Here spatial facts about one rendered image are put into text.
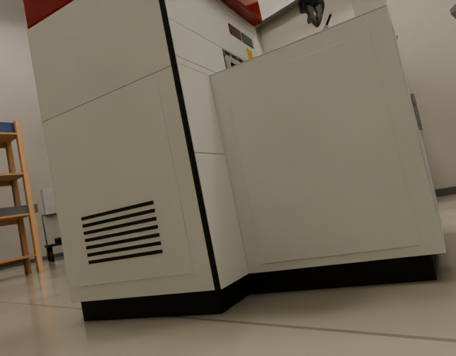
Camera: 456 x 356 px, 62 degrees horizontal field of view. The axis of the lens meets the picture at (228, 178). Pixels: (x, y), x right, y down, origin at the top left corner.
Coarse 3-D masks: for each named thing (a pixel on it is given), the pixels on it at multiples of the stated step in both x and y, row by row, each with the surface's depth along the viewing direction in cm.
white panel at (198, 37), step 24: (168, 0) 128; (192, 0) 143; (216, 0) 162; (168, 24) 125; (192, 24) 139; (216, 24) 157; (240, 24) 181; (168, 48) 126; (192, 48) 135; (216, 48) 152; (240, 48) 175; (216, 72) 148
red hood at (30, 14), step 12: (24, 0) 160; (36, 0) 156; (48, 0) 153; (60, 0) 150; (72, 0) 147; (228, 0) 168; (240, 0) 174; (252, 0) 189; (36, 12) 157; (48, 12) 153; (240, 12) 181; (252, 12) 185; (252, 24) 195
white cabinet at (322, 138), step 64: (256, 64) 133; (320, 64) 122; (384, 64) 113; (256, 128) 133; (320, 128) 122; (384, 128) 113; (256, 192) 134; (320, 192) 123; (384, 192) 114; (256, 256) 134; (320, 256) 123; (384, 256) 115
